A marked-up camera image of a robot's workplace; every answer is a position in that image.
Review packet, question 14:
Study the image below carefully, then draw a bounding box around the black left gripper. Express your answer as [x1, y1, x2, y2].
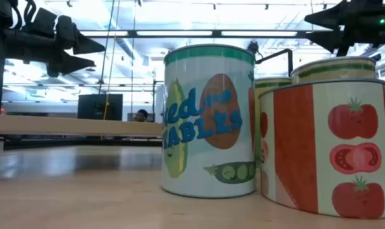
[4, 15, 106, 78]

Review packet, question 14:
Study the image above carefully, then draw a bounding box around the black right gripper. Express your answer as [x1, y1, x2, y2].
[304, 0, 385, 57]

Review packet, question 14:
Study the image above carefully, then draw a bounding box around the yellow green peaches can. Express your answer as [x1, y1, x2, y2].
[290, 56, 377, 85]

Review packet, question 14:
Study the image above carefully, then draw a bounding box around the green oranges can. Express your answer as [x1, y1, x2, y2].
[254, 76, 292, 169]

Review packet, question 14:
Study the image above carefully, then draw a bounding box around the mixed vegetables can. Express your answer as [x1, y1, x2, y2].
[160, 43, 257, 199]

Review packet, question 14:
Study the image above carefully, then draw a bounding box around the wooden shelf board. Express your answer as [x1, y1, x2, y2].
[0, 114, 163, 138]

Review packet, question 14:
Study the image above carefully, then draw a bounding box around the black monitor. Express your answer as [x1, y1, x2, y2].
[77, 94, 124, 121]

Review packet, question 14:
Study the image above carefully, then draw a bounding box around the person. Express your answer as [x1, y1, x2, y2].
[133, 109, 149, 123]

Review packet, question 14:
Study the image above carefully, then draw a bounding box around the wide red tomato can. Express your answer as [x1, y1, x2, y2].
[258, 78, 385, 219]

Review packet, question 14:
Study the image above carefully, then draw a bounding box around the black hanging cable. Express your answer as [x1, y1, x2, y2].
[98, 0, 116, 95]

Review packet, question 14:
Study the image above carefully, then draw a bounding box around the yellow hanging cable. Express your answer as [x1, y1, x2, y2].
[102, 0, 121, 121]

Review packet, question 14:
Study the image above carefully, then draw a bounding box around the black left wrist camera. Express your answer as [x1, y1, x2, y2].
[30, 8, 58, 36]

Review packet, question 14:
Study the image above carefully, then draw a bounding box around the black camera bracket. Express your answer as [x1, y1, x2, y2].
[255, 48, 294, 78]

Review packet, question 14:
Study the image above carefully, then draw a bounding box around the small black mounted camera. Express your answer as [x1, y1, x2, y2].
[247, 40, 260, 55]

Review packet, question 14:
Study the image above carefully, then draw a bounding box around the black rig frame bar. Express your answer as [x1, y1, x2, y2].
[79, 29, 307, 39]

